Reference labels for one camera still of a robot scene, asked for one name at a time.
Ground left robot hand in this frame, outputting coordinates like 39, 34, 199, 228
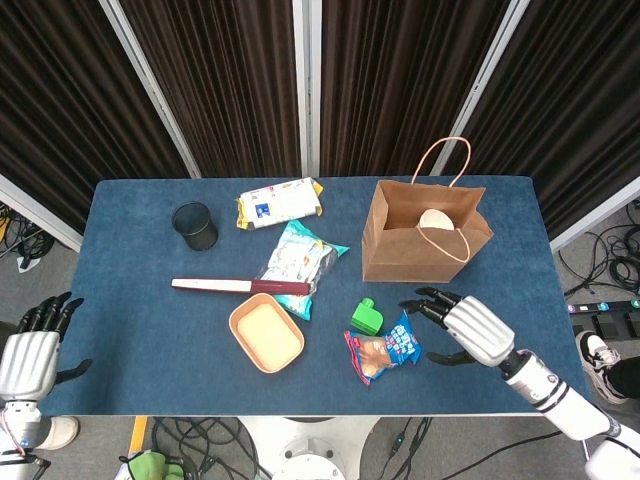
0, 292, 94, 401

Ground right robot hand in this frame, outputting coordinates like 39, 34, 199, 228
398, 287, 516, 370

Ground blue red snack bag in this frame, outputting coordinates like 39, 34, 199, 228
343, 310, 424, 387

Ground white flower paper cup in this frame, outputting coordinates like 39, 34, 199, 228
418, 208, 456, 232

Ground brown paper bag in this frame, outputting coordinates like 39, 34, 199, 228
360, 137, 495, 285

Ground teal clear snack bag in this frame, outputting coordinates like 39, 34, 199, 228
257, 219, 350, 321

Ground white shoe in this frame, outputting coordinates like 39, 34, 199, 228
35, 415, 81, 451

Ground green plastic block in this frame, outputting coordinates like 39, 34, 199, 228
350, 297, 385, 335

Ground black white sneaker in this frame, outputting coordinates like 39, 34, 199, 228
574, 329, 624, 405

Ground blue felt table mat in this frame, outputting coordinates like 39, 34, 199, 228
37, 174, 589, 417

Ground yellow floor tape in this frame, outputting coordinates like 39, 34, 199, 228
128, 415, 150, 454

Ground black trouser leg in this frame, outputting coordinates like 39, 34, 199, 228
607, 358, 640, 401

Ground green cloth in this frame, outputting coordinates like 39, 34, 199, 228
119, 449, 186, 480

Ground maroon white long box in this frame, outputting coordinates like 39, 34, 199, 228
170, 277, 311, 296

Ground orange plastic container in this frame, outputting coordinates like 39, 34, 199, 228
228, 292, 306, 374

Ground black mesh pen cup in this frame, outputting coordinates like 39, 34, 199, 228
171, 201, 219, 251

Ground white yellow wipes pack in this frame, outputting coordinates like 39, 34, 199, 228
235, 177, 324, 231

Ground brown pleated partition panel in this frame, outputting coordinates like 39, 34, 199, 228
0, 0, 194, 236
432, 0, 640, 241
319, 0, 511, 177
117, 0, 304, 179

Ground black floor cable tangle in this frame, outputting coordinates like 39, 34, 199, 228
149, 417, 274, 480
0, 199, 56, 264
558, 199, 640, 297

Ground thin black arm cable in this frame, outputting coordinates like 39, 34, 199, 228
464, 431, 564, 480

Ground cable with green switch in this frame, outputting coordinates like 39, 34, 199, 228
389, 417, 434, 480

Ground white table pedestal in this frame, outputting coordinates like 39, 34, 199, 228
234, 415, 381, 480

